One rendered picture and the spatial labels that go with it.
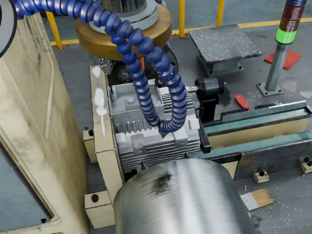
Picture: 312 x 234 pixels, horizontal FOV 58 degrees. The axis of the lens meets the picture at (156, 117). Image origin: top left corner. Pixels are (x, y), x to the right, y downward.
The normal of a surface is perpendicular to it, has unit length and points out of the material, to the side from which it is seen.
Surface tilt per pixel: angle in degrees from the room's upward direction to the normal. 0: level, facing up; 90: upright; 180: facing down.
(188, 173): 10
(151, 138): 0
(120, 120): 90
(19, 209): 90
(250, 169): 90
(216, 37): 0
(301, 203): 0
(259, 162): 90
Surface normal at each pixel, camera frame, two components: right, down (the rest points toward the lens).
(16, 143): 0.20, 0.69
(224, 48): -0.05, -0.70
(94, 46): -0.52, 0.62
